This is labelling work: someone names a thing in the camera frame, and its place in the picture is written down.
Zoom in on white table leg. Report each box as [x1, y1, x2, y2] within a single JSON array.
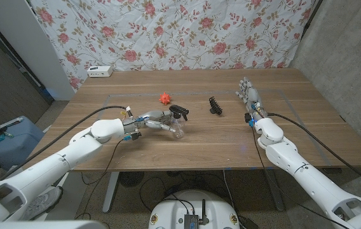
[[102, 171, 120, 214]]

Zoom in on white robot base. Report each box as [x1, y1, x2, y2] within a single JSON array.
[[147, 190, 241, 229]]

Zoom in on black trigger spray top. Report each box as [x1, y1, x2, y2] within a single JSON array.
[[168, 104, 189, 121]]

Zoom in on grey table leg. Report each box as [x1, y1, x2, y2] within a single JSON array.
[[262, 169, 285, 212]]

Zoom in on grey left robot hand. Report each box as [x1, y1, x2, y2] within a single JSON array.
[[122, 109, 181, 134]]

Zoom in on black antenna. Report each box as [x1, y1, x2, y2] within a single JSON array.
[[199, 199, 209, 226]]

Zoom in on white and black tool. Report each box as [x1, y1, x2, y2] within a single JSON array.
[[0, 116, 24, 138]]

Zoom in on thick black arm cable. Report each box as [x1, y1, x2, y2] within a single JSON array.
[[0, 105, 134, 181], [266, 112, 361, 191]]

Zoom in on black hair clip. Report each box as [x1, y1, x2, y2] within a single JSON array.
[[208, 96, 223, 116]]

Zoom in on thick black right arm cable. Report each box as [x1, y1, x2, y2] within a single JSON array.
[[266, 112, 361, 191]]

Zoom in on orange spiky stress ball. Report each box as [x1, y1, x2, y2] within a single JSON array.
[[159, 92, 172, 106]]

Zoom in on black pole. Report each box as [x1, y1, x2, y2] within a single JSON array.
[[301, 0, 323, 41]]

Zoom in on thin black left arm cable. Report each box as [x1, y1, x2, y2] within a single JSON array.
[[75, 138, 127, 220]]

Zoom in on white power strip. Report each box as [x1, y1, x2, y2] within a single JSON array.
[[86, 66, 114, 78]]

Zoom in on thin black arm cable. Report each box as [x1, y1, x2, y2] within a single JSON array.
[[251, 126, 351, 229], [75, 138, 127, 220]]

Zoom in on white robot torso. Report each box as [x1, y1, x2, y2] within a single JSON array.
[[0, 219, 108, 229]]

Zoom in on grey sneaker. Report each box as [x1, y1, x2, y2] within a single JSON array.
[[20, 186, 64, 222]]

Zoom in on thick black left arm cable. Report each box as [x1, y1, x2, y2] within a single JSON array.
[[0, 105, 134, 181]]

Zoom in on blue case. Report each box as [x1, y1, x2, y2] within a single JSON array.
[[0, 115, 46, 171]]

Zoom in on floral backdrop cloth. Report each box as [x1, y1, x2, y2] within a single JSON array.
[[29, 0, 317, 92]]

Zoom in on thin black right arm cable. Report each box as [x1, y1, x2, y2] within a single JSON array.
[[251, 126, 351, 229]]

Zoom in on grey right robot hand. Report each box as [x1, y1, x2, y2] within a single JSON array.
[[235, 76, 267, 121]]

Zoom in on black floor fan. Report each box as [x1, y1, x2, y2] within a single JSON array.
[[118, 171, 146, 188]]

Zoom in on white panel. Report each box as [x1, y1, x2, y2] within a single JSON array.
[[0, 0, 76, 101]]

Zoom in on clear plastic bottle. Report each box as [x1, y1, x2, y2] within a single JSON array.
[[167, 116, 186, 139]]

